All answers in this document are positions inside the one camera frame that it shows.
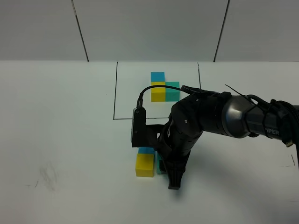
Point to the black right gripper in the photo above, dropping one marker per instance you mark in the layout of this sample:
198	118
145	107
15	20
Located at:
173	141

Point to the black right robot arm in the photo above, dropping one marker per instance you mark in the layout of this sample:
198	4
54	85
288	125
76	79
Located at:
223	114

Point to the green template cube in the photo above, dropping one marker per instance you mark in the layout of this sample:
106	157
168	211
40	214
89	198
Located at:
172	95

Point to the yellow template cube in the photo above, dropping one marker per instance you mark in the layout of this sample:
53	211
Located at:
158	94

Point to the blue template cube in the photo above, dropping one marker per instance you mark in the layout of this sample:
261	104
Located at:
157	77

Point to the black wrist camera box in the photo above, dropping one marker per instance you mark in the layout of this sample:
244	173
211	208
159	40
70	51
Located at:
138	130

